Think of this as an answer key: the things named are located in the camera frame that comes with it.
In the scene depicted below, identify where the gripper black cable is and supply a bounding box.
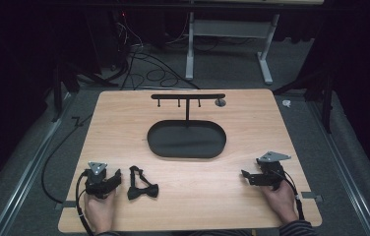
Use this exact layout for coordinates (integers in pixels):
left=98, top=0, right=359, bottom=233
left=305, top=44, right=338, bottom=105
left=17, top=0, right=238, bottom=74
left=277, top=169, right=306, bottom=221
left=74, top=169, right=95, bottom=236

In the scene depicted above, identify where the person's left hand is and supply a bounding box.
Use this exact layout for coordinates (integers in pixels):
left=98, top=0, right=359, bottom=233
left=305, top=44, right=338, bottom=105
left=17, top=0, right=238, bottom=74
left=83, top=188, right=117, bottom=235

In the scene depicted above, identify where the black bow tie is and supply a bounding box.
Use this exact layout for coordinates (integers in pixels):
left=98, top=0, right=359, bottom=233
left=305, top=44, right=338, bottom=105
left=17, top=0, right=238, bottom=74
left=126, top=165, right=159, bottom=202

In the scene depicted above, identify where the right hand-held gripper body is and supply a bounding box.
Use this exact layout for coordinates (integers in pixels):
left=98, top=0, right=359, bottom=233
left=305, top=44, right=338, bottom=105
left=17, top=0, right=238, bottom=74
left=251, top=150, right=292, bottom=191

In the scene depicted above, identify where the black stand with oval tray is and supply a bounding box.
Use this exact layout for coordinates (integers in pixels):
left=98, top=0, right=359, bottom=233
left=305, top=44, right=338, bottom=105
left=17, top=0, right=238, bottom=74
left=147, top=93, right=227, bottom=160

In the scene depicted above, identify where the black metal stand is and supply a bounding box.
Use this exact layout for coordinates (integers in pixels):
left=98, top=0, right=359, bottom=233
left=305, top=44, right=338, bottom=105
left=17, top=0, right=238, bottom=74
left=50, top=48, right=122, bottom=124
left=271, top=48, right=335, bottom=135

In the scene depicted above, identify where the white metal desk frame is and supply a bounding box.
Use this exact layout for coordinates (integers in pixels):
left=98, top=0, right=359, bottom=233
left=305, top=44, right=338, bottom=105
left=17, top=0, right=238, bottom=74
left=184, top=12, right=280, bottom=86

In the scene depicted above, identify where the tangle of black floor cables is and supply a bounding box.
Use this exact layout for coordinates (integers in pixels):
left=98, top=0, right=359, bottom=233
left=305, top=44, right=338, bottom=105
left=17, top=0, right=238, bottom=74
left=108, top=13, right=202, bottom=91

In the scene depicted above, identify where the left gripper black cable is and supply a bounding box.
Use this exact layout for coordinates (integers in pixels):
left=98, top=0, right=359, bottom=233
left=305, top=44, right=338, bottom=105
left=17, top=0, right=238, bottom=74
left=74, top=169, right=95, bottom=236

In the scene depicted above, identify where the long black floor cable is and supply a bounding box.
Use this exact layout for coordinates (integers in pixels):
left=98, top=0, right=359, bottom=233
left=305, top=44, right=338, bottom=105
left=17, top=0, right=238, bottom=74
left=40, top=112, right=93, bottom=205

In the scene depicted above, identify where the person's right striped sleeve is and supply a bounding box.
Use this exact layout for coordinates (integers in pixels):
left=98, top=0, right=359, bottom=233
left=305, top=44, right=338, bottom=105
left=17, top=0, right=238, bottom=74
left=277, top=219, right=319, bottom=236

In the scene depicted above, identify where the grey metal floor rail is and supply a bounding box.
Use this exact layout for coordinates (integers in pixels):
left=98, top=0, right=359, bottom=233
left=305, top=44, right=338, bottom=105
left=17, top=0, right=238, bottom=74
left=0, top=92, right=76, bottom=236
left=307, top=97, right=370, bottom=236

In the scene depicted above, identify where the person's right hand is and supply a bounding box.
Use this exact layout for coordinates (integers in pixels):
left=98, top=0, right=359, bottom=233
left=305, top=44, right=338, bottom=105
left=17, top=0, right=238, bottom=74
left=259, top=179, right=299, bottom=226

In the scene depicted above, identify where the grey tape patch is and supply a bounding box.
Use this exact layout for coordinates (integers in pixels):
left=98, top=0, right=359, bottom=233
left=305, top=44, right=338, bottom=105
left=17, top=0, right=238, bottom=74
left=54, top=200, right=77, bottom=210
left=300, top=191, right=324, bottom=203

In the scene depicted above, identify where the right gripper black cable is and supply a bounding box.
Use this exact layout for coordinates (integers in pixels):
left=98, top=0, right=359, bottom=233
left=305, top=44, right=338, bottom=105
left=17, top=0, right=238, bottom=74
left=277, top=169, right=306, bottom=221

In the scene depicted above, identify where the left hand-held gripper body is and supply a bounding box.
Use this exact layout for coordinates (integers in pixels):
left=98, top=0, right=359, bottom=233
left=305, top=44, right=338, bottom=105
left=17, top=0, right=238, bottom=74
left=84, top=160, right=118, bottom=200

